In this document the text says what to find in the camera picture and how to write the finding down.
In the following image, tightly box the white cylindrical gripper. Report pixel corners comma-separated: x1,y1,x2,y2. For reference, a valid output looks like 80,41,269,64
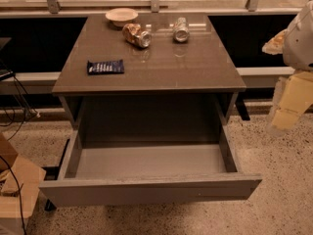
262,0,313,137

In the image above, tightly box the dark blue rxbar wrapper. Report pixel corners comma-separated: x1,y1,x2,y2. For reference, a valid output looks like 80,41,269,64
87,60,124,75

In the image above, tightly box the grey cabinet with glossy top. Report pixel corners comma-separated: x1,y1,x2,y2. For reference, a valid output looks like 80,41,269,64
51,13,247,149

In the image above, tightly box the open grey top drawer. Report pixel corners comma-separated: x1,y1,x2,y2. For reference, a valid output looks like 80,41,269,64
38,95,263,209

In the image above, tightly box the silver soda can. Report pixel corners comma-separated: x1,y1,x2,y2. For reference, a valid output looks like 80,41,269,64
173,17,190,42

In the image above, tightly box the beige paper bowl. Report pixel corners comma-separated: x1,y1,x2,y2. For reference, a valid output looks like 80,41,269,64
106,8,138,27

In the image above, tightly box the black device at left edge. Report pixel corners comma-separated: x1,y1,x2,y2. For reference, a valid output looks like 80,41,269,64
0,37,15,81

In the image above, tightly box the brown cardboard box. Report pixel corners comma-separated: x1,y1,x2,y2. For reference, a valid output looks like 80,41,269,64
0,134,46,235

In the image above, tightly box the black cable on floor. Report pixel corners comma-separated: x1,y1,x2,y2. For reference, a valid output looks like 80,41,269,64
0,155,28,235

